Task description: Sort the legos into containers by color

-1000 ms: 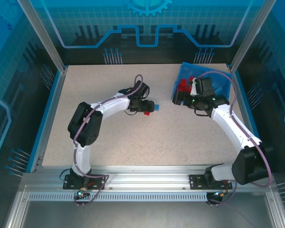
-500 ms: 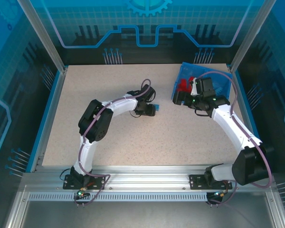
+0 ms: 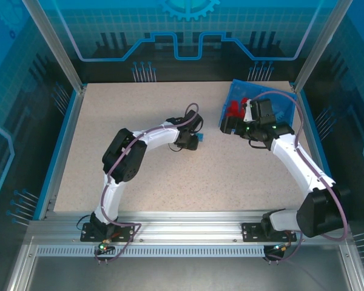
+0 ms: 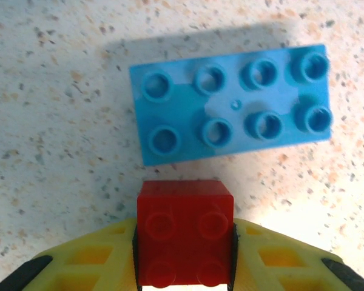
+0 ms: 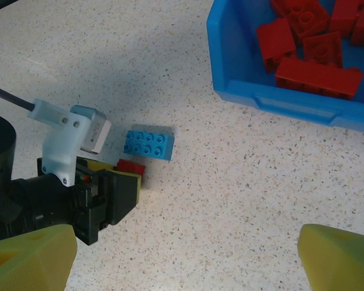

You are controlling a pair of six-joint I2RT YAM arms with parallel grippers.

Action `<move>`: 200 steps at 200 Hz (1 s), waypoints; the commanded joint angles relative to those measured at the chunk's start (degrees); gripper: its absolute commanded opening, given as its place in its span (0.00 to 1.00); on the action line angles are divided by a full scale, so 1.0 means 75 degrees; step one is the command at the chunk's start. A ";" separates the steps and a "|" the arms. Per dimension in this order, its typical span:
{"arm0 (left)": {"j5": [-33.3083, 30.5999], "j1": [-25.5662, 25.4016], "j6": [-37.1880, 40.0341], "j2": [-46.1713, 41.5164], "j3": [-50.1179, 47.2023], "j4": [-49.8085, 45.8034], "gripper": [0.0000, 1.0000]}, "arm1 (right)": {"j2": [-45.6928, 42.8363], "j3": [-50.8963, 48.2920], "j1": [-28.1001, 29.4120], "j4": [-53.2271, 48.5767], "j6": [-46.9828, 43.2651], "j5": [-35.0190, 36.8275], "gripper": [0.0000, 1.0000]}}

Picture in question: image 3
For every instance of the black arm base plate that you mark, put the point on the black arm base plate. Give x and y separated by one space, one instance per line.
124 230
250 232

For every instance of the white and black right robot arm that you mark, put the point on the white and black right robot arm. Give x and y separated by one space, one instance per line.
294 163

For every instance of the aluminium side rail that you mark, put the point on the aluminium side rail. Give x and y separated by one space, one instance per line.
63 151
315 127

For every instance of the blue divided plastic bin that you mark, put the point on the blue divided plastic bin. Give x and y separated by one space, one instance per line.
239 88

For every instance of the black connector with LED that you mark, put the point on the black connector with LED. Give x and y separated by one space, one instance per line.
274 249
104 248

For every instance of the aluminium mounting rail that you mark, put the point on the aluminium mounting rail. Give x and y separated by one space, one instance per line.
185 227

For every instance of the blue lego brick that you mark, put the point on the blue lego brick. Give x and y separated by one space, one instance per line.
280 115
201 137

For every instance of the aluminium frame post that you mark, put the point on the aluminium frame post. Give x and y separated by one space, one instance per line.
58 48
319 48

